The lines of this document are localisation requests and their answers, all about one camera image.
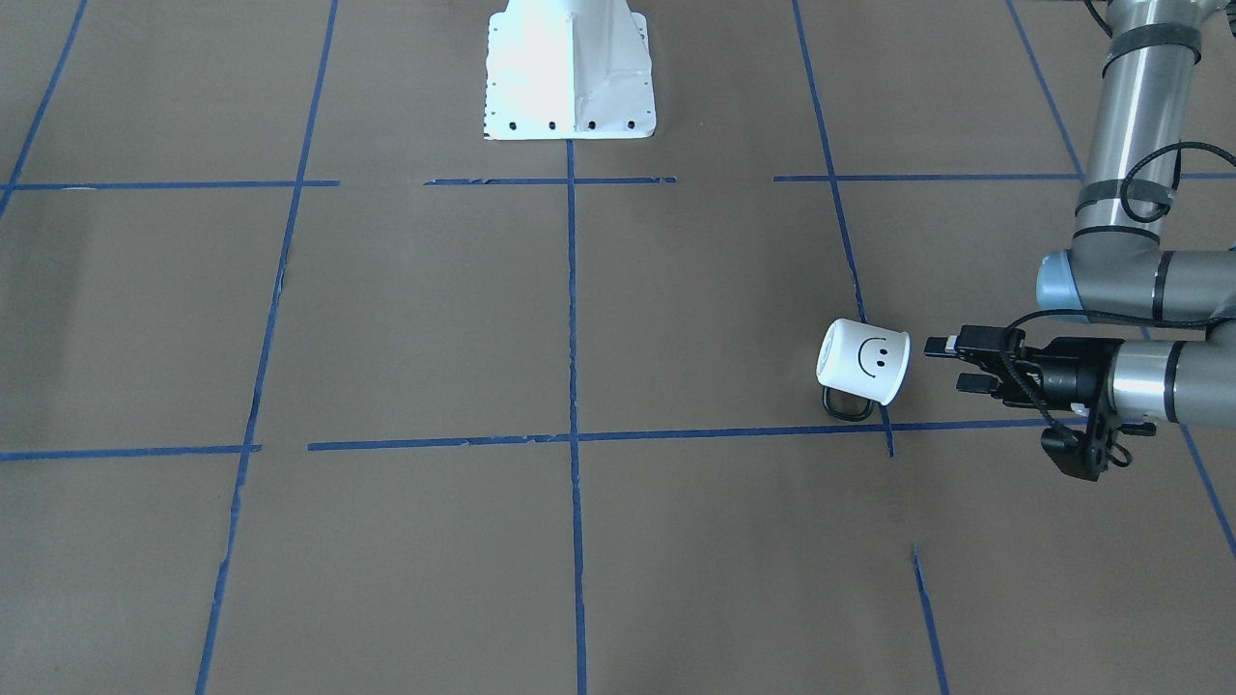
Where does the brown paper table cover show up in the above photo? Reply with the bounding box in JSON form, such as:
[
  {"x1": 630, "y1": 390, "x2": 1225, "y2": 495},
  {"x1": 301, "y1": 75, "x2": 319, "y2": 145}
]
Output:
[{"x1": 2, "y1": 1, "x2": 1234, "y2": 694}]

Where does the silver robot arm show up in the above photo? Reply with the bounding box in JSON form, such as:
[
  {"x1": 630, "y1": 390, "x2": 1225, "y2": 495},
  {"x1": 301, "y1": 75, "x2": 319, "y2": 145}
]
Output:
[{"x1": 925, "y1": 1, "x2": 1235, "y2": 430}]

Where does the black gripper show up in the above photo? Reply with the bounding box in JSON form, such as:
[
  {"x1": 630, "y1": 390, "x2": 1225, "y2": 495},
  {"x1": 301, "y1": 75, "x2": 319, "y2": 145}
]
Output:
[{"x1": 925, "y1": 325, "x2": 1125, "y2": 412}]

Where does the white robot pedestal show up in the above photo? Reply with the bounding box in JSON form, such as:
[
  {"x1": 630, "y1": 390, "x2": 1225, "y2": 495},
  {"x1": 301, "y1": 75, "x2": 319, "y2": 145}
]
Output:
[{"x1": 483, "y1": 1, "x2": 658, "y2": 141}]

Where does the white mug with smiley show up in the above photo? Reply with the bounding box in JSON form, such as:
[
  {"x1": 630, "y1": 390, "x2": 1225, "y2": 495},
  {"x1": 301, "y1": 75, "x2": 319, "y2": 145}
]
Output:
[{"x1": 815, "y1": 320, "x2": 913, "y2": 423}]

